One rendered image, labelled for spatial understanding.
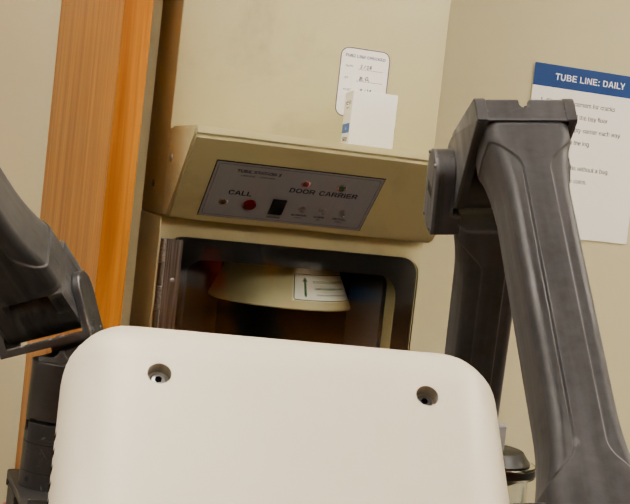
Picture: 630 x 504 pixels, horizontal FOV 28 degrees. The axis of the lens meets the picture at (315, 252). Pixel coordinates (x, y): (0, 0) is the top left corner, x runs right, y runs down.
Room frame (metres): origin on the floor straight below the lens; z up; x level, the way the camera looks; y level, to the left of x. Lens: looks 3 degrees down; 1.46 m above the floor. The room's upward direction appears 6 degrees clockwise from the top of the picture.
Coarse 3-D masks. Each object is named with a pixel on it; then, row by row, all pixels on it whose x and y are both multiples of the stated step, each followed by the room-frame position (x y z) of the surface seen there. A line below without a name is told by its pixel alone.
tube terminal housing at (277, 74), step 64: (192, 0) 1.39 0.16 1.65; (256, 0) 1.41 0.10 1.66; (320, 0) 1.44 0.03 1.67; (384, 0) 1.46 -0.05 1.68; (448, 0) 1.49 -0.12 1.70; (192, 64) 1.39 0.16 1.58; (256, 64) 1.42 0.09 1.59; (320, 64) 1.44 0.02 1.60; (256, 128) 1.42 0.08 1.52; (320, 128) 1.44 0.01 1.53
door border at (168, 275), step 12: (168, 240) 1.38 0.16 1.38; (180, 240) 1.38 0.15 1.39; (168, 252) 1.38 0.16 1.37; (180, 252) 1.38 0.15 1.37; (168, 264) 1.38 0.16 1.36; (180, 264) 1.38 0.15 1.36; (168, 276) 1.38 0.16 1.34; (168, 288) 1.38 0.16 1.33; (168, 300) 1.38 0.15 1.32; (156, 312) 1.37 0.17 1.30; (168, 312) 1.38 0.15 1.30; (156, 324) 1.37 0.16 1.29; (168, 324) 1.38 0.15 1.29
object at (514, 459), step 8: (504, 424) 1.45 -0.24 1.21; (504, 432) 1.45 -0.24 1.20; (504, 440) 1.45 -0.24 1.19; (504, 448) 1.46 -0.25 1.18; (512, 448) 1.47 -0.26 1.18; (504, 456) 1.42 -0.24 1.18; (512, 456) 1.42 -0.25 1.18; (520, 456) 1.43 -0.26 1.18; (504, 464) 1.41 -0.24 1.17; (512, 464) 1.42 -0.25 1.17; (520, 464) 1.42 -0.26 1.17; (528, 464) 1.44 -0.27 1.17
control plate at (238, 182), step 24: (216, 168) 1.32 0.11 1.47; (240, 168) 1.32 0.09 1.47; (264, 168) 1.33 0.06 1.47; (288, 168) 1.34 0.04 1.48; (216, 192) 1.34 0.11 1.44; (240, 192) 1.35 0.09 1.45; (264, 192) 1.36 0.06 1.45; (288, 192) 1.36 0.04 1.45; (312, 192) 1.37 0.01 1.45; (336, 192) 1.38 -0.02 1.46; (360, 192) 1.38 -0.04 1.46; (240, 216) 1.38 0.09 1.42; (264, 216) 1.39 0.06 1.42; (288, 216) 1.39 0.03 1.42; (312, 216) 1.40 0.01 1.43; (336, 216) 1.41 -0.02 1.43; (360, 216) 1.41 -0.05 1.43
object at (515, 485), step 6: (528, 468) 1.43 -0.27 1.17; (534, 468) 1.43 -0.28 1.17; (528, 480) 1.42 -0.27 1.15; (510, 486) 1.41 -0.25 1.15; (516, 486) 1.42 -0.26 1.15; (522, 486) 1.43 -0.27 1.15; (510, 492) 1.41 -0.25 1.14; (516, 492) 1.42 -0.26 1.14; (522, 492) 1.43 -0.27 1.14; (510, 498) 1.41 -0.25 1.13; (516, 498) 1.42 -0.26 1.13; (522, 498) 1.43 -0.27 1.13
